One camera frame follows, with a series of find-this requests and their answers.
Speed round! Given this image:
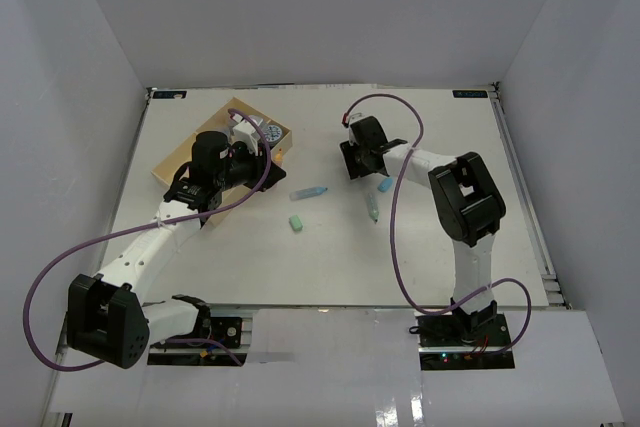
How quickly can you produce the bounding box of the blue highlighter cap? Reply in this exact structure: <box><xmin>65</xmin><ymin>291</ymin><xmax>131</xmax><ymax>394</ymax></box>
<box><xmin>377</xmin><ymin>177</ymin><xmax>393</xmax><ymax>193</ymax></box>

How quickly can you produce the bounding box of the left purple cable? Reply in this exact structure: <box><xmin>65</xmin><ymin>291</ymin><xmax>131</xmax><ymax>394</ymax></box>
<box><xmin>23</xmin><ymin>108</ymin><xmax>274</xmax><ymax>373</ymax></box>

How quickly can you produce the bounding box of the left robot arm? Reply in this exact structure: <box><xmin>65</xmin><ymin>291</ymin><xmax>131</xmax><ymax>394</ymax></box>
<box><xmin>67</xmin><ymin>130</ymin><xmax>286</xmax><ymax>369</ymax></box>

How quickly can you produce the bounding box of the blue patterned jar back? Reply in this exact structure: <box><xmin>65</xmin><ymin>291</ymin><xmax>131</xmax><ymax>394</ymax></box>
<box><xmin>264</xmin><ymin>124</ymin><xmax>283</xmax><ymax>147</ymax></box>

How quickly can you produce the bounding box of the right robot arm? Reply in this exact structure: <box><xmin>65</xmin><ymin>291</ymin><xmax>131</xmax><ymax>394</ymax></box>
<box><xmin>340</xmin><ymin>116</ymin><xmax>506</xmax><ymax>346</ymax></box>

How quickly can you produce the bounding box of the blue highlighter pen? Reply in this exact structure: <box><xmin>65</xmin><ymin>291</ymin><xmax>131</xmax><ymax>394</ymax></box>
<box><xmin>289</xmin><ymin>187</ymin><xmax>327</xmax><ymax>201</ymax></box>

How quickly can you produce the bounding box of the green highlighter cap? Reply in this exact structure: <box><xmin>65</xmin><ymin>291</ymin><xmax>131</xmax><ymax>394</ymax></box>
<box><xmin>288</xmin><ymin>215</ymin><xmax>303</xmax><ymax>232</ymax></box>

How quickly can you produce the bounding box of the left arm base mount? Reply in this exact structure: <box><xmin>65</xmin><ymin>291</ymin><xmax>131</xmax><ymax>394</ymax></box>
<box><xmin>154</xmin><ymin>313</ymin><xmax>253</xmax><ymax>353</ymax></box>

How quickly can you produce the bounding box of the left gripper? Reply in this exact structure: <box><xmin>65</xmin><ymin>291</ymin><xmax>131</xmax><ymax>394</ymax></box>
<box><xmin>215</xmin><ymin>138</ymin><xmax>286</xmax><ymax>192</ymax></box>

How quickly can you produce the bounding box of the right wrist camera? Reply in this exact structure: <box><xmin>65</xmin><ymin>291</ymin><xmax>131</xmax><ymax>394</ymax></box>
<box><xmin>342</xmin><ymin>112</ymin><xmax>363</xmax><ymax>129</ymax></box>

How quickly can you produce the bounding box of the purple cable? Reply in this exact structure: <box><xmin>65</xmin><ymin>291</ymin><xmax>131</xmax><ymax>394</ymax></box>
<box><xmin>342</xmin><ymin>93</ymin><xmax>532</xmax><ymax>353</ymax></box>
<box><xmin>23</xmin><ymin>108</ymin><xmax>274</xmax><ymax>373</ymax></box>

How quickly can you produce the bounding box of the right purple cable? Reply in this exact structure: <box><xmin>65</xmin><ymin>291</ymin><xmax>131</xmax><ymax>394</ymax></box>
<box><xmin>342</xmin><ymin>93</ymin><xmax>532</xmax><ymax>353</ymax></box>

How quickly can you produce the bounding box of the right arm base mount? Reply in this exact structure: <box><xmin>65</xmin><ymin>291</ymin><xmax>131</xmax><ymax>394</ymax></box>
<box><xmin>408</xmin><ymin>314</ymin><xmax>515</xmax><ymax>372</ymax></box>

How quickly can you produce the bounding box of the green highlighter pen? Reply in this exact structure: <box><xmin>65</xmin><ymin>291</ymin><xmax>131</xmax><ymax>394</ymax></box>
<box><xmin>364</xmin><ymin>189</ymin><xmax>380</xmax><ymax>223</ymax></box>

